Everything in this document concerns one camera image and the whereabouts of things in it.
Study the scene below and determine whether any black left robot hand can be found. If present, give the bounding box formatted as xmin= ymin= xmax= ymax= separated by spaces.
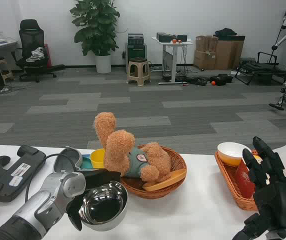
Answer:
xmin=66 ymin=168 xmax=123 ymax=232

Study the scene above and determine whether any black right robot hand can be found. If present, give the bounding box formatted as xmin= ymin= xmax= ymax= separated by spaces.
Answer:
xmin=231 ymin=136 xmax=286 ymax=240

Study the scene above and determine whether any shiny metal bowl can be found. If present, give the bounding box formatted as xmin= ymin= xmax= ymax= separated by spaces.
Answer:
xmin=78 ymin=181 xmax=129 ymax=232

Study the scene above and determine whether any grey plastic bowl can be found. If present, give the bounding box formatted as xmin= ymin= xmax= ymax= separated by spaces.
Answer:
xmin=52 ymin=146 xmax=84 ymax=174

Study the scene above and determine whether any white and orange bowl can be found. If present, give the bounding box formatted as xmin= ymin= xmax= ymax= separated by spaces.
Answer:
xmin=216 ymin=141 xmax=253 ymax=168

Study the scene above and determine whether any yellow plastic cup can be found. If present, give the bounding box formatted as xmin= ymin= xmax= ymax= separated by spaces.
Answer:
xmin=89 ymin=148 xmax=107 ymax=169

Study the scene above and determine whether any teal plastic plate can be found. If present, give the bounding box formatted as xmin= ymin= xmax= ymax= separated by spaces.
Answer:
xmin=80 ymin=156 xmax=95 ymax=170

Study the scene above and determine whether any brown teddy bear green vest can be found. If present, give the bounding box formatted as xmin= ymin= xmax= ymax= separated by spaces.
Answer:
xmin=93 ymin=111 xmax=172 ymax=183

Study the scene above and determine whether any red paper packet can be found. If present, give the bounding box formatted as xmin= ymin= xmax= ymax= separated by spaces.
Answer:
xmin=235 ymin=158 xmax=256 ymax=200

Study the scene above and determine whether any rectangular wicker basket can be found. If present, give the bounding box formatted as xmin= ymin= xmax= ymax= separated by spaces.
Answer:
xmin=214 ymin=149 xmax=286 ymax=212

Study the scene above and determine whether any round wicker basket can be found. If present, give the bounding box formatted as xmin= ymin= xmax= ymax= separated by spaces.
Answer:
xmin=119 ymin=144 xmax=188 ymax=200

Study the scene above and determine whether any orange plastic plate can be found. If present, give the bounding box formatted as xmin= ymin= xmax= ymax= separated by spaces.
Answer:
xmin=142 ymin=168 xmax=187 ymax=192

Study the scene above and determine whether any black device with white labels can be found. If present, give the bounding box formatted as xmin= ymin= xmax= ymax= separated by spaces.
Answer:
xmin=0 ymin=144 xmax=47 ymax=203

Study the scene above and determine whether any white plant pot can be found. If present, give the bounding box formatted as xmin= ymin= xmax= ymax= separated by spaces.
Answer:
xmin=94 ymin=54 xmax=113 ymax=74

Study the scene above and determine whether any beige plastic stool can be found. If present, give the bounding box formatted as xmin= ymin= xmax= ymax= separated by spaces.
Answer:
xmin=126 ymin=57 xmax=152 ymax=87

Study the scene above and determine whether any black green equipment cabinet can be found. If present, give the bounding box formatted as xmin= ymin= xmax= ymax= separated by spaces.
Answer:
xmin=125 ymin=42 xmax=148 ymax=73

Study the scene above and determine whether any black folding chair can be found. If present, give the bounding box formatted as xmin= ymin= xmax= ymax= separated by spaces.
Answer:
xmin=234 ymin=51 xmax=286 ymax=86

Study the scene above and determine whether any red panel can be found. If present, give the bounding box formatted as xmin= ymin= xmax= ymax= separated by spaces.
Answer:
xmin=44 ymin=44 xmax=53 ymax=69

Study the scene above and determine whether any flat black case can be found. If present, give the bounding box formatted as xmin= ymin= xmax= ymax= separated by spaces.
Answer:
xmin=186 ymin=76 xmax=209 ymax=87

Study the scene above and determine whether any white crumpled cloth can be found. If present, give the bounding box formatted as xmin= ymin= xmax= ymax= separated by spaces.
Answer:
xmin=25 ymin=46 xmax=46 ymax=63

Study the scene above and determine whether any black striped crate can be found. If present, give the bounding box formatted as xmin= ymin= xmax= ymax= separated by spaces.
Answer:
xmin=127 ymin=33 xmax=145 ymax=46

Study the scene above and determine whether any white standing desk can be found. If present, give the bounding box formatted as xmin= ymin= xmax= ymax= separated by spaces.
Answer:
xmin=151 ymin=36 xmax=194 ymax=85

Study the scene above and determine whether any large cardboard box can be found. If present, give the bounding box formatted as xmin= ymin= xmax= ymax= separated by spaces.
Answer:
xmin=215 ymin=39 xmax=245 ymax=71

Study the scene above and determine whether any green leafy plant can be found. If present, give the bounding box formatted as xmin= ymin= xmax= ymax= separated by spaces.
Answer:
xmin=69 ymin=0 xmax=121 ymax=57

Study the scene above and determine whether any large black box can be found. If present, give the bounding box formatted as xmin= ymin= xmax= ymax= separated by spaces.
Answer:
xmin=156 ymin=31 xmax=174 ymax=43

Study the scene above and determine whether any low cardboard box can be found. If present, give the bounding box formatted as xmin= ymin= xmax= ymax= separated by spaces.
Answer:
xmin=193 ymin=49 xmax=218 ymax=70

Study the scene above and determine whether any black office chair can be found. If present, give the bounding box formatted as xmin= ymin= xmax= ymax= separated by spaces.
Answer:
xmin=11 ymin=19 xmax=66 ymax=83

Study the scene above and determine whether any open cardboard box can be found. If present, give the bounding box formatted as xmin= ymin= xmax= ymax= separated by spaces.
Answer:
xmin=195 ymin=35 xmax=219 ymax=52

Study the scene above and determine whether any black bag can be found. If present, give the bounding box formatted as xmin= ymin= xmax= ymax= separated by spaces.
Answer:
xmin=214 ymin=27 xmax=238 ymax=38

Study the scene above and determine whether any black cable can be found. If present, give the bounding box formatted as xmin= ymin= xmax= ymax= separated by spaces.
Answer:
xmin=24 ymin=152 xmax=84 ymax=202

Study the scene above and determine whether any black case with handle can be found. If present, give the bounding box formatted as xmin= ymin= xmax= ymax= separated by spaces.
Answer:
xmin=209 ymin=74 xmax=234 ymax=87

